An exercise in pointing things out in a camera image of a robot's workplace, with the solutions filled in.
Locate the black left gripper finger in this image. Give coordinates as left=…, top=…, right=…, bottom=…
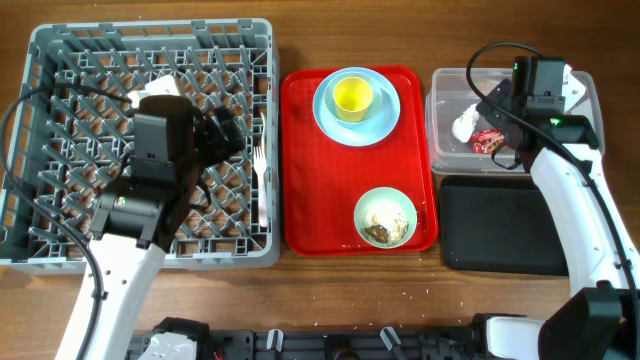
left=194, top=117, right=223, bottom=168
left=215, top=106, right=245, bottom=160

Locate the red plastic tray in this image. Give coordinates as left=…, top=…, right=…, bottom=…
left=280, top=65, right=439, bottom=256

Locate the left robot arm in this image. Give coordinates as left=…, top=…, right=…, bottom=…
left=56, top=95, right=245, bottom=359

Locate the white plastic spoon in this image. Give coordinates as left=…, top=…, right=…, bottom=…
left=260, top=112, right=268, bottom=151

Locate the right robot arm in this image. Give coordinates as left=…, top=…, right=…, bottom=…
left=480, top=56, right=639, bottom=359

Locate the white plastic fork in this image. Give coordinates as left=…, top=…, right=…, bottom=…
left=253, top=145, right=268, bottom=228

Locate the red snack wrapper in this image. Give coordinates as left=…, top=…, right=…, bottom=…
left=470, top=129, right=505, bottom=154

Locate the green bowl with leftovers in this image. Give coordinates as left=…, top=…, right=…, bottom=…
left=353, top=187, right=418, bottom=250

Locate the clear plastic bin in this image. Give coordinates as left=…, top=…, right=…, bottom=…
left=425, top=68, right=606, bottom=177

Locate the yellow plastic cup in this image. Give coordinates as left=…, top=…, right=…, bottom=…
left=333, top=76, right=374, bottom=123

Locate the grey dishwasher rack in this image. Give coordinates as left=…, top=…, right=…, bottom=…
left=1, top=18, right=280, bottom=275

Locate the black tray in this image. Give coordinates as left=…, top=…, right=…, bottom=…
left=439, top=176, right=568, bottom=276

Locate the light blue plate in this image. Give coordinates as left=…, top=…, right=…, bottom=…
left=312, top=67, right=401, bottom=147

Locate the white tissue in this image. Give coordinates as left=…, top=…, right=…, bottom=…
left=452, top=104, right=480, bottom=143

